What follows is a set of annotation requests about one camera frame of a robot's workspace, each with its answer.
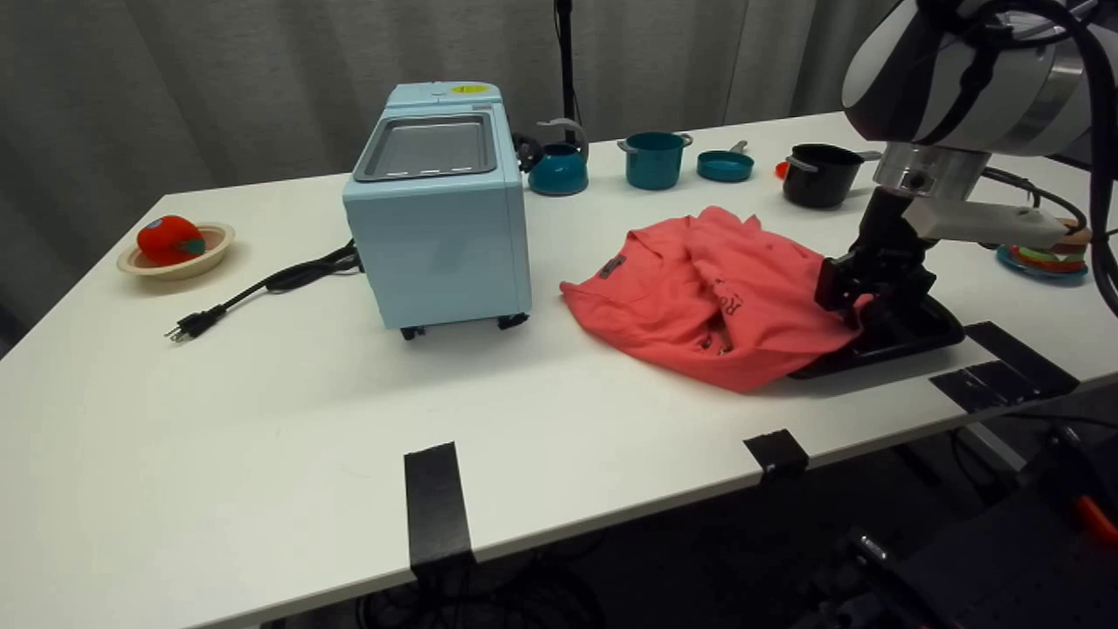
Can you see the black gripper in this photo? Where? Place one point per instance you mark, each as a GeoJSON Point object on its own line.
{"type": "Point", "coordinates": [896, 238]}

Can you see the coral red sweatshirt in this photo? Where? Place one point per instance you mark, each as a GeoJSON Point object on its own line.
{"type": "Point", "coordinates": [699, 290]}

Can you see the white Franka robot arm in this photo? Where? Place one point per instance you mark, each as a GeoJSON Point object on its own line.
{"type": "Point", "coordinates": [964, 81]}

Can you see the black toy pot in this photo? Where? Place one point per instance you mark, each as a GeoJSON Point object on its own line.
{"type": "Point", "coordinates": [823, 177]}

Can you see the large black tape patch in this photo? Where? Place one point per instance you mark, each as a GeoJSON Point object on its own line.
{"type": "Point", "coordinates": [1005, 372]}

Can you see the colourful stacked toy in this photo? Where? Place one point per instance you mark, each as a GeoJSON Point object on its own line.
{"type": "Point", "coordinates": [1043, 262]}

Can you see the teal toy pot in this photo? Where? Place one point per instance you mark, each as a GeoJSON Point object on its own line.
{"type": "Point", "coordinates": [651, 161]}

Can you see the teal toy kettle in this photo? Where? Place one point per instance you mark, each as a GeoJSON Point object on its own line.
{"type": "Point", "coordinates": [560, 172]}

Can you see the light blue toaster oven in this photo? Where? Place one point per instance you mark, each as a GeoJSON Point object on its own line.
{"type": "Point", "coordinates": [437, 257]}

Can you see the long black tape strip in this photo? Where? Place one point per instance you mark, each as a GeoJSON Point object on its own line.
{"type": "Point", "coordinates": [437, 509]}

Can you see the beige plate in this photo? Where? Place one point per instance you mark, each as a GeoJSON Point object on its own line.
{"type": "Point", "coordinates": [217, 250]}

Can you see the red toy tomato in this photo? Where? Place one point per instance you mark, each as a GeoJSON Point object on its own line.
{"type": "Point", "coordinates": [170, 238]}

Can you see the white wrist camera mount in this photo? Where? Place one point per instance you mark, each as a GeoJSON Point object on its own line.
{"type": "Point", "coordinates": [979, 220]}

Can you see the black camera tripod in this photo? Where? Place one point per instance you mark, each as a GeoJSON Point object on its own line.
{"type": "Point", "coordinates": [567, 54]}

